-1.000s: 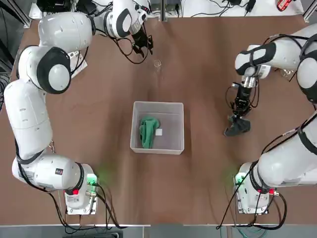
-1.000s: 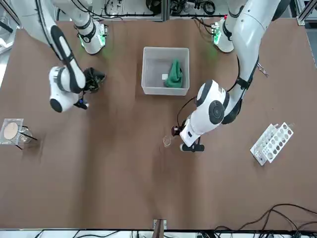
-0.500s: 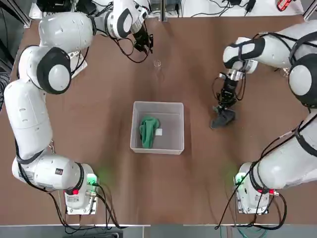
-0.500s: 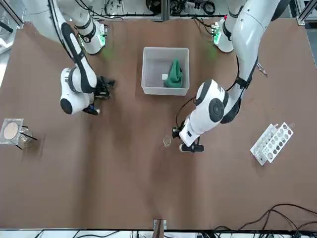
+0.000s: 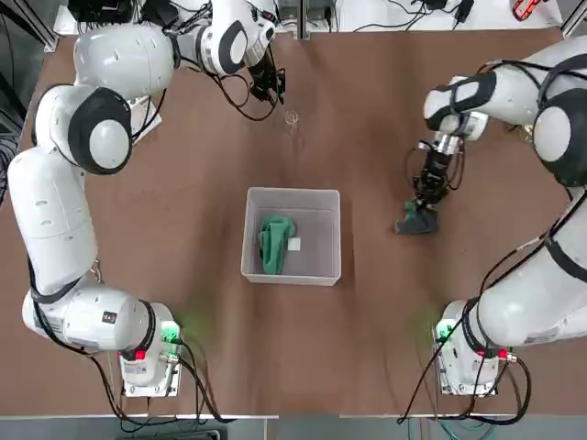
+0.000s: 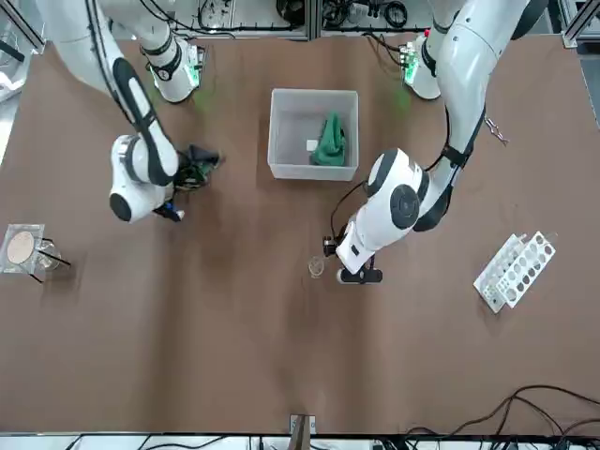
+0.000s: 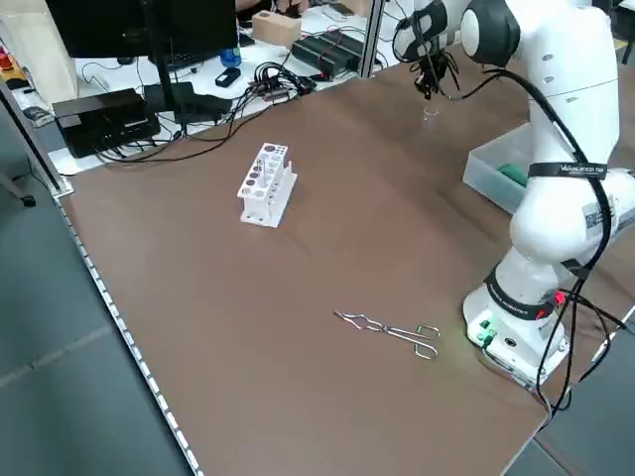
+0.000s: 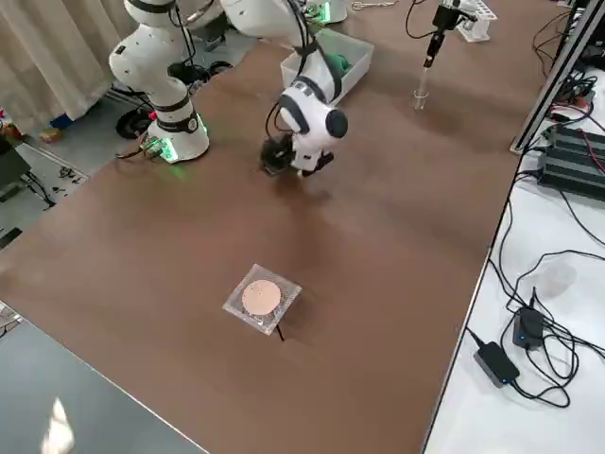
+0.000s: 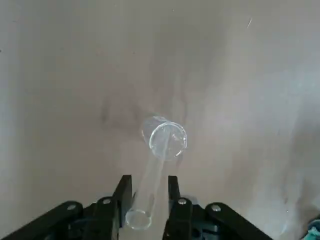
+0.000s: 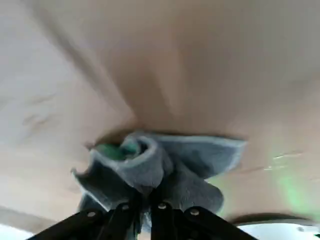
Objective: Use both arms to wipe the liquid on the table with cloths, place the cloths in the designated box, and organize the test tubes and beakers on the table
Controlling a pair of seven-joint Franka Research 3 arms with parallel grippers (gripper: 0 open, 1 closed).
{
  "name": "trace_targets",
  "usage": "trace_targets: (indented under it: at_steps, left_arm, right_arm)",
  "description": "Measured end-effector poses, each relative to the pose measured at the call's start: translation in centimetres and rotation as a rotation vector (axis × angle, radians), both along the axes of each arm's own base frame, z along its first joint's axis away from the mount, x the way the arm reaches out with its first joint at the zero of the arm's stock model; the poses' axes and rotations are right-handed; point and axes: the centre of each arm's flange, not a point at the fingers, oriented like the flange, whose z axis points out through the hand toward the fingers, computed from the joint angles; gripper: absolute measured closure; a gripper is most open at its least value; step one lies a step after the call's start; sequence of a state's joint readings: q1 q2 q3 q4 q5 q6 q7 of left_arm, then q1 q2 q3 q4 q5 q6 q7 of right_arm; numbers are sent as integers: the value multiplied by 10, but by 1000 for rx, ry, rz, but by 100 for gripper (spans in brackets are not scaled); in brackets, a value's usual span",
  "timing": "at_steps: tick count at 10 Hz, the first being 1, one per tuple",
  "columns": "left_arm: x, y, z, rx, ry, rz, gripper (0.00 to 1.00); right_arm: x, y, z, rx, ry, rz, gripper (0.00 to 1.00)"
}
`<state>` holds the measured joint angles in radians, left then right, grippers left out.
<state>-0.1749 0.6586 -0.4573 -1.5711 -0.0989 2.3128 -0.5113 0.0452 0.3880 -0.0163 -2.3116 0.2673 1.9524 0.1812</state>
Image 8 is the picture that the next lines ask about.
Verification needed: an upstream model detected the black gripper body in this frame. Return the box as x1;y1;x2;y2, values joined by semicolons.
261;134;295;169
433;5;463;31

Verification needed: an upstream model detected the glass test tube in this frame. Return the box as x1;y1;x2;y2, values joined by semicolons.
414;64;432;113

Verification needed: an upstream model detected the green cloth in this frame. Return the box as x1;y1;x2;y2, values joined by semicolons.
327;51;354;78

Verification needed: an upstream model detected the white test tube rack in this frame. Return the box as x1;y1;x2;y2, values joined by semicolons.
454;0;500;44

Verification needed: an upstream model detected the translucent plastic storage box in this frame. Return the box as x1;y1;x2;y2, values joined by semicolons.
280;28;375;103

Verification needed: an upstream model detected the small black hub box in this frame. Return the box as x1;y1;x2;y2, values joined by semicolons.
512;306;547;352

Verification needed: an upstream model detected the black caster wheel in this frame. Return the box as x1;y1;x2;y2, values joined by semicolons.
115;107;153;141

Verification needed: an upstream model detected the black finned power unit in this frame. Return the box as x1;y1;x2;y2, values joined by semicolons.
537;123;605;205

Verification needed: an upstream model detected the beige curtain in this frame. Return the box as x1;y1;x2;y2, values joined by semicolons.
0;0;125;134

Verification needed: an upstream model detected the clear plastic cup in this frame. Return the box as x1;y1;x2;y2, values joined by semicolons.
538;262;579;299

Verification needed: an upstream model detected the black equipment case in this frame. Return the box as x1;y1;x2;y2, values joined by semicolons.
0;135;33;202

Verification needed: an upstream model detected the black power adapter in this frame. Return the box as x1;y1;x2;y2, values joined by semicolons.
474;340;521;389

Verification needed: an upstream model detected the grey side table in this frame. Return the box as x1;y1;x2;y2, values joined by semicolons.
0;311;205;454

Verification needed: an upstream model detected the white side desk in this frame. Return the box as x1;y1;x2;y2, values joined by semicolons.
423;44;605;454

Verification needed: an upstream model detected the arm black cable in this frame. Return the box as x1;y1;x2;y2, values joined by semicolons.
406;0;439;40
163;0;346;143

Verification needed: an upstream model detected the aluminium frame post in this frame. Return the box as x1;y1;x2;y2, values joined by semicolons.
509;0;605;155

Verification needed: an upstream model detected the usb hub cable bundle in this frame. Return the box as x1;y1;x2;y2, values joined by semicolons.
550;65;599;124

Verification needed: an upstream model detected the black desk cable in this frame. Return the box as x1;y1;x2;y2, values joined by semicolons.
486;169;543;313
514;250;605;409

